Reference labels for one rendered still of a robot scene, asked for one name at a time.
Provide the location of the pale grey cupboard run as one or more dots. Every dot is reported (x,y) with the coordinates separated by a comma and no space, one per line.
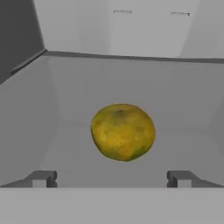
(131,26)

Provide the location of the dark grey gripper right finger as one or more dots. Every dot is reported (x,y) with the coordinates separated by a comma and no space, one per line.
(180,175)

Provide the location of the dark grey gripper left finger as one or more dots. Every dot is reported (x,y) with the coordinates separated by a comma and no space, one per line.
(43,176)

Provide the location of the yellow-green round fruit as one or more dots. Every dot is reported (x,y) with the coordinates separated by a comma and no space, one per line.
(122,131)

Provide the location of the dark grey fridge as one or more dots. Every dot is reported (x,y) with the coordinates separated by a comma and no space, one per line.
(17,35)

